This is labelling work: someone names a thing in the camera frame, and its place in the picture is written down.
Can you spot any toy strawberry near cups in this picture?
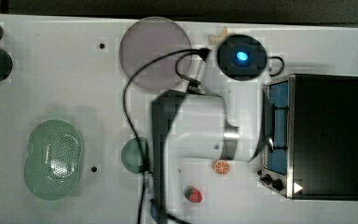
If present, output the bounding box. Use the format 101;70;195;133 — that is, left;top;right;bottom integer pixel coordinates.
184;187;202;203

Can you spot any blue cup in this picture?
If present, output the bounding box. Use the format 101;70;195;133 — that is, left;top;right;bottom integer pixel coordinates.
150;199;160;224

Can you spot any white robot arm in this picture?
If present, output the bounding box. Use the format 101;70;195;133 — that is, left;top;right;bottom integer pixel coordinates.
151;35;268;224

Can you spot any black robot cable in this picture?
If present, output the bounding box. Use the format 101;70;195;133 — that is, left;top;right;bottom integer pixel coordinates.
122;48;211;224

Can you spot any grey round plate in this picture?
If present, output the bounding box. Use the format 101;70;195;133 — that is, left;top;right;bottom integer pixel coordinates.
119;17;191;91

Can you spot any black toaster oven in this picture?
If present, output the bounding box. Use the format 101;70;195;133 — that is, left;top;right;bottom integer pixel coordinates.
257;74;358;201

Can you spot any green oval strainer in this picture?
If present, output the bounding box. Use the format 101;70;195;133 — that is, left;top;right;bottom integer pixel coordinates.
24;119;83;201

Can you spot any toy peeled banana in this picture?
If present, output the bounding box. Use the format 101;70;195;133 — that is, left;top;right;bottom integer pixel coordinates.
208;26;228;45

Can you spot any toy orange slice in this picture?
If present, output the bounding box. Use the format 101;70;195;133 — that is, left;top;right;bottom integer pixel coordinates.
213;160;230;175

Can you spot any green mug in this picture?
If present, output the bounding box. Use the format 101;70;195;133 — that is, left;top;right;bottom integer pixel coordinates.
121;137;150;174

